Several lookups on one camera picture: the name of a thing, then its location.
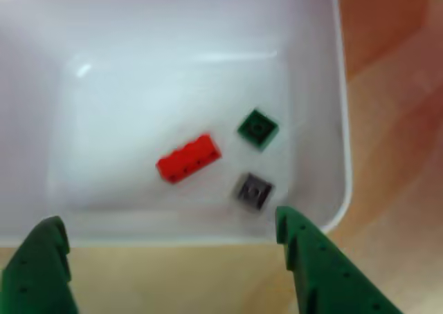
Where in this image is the dark grey lego brick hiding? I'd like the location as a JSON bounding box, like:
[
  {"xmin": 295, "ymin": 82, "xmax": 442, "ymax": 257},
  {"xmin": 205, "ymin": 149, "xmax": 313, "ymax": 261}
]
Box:
[{"xmin": 230, "ymin": 172, "xmax": 275, "ymax": 214}]

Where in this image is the small green lego brick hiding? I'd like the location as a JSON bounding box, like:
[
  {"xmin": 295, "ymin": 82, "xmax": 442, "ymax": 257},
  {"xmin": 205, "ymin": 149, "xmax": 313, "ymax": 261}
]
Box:
[{"xmin": 237, "ymin": 109, "xmax": 280, "ymax": 152}]

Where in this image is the long red lego brick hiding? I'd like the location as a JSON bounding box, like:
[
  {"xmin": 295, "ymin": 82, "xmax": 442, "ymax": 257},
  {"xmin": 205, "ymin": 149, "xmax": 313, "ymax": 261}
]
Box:
[{"xmin": 155, "ymin": 132, "xmax": 222, "ymax": 185}]

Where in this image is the white plastic bin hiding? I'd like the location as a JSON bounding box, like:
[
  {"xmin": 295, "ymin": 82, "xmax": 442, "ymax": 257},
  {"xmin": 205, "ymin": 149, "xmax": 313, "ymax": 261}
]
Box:
[{"xmin": 0, "ymin": 0, "xmax": 354, "ymax": 249}]

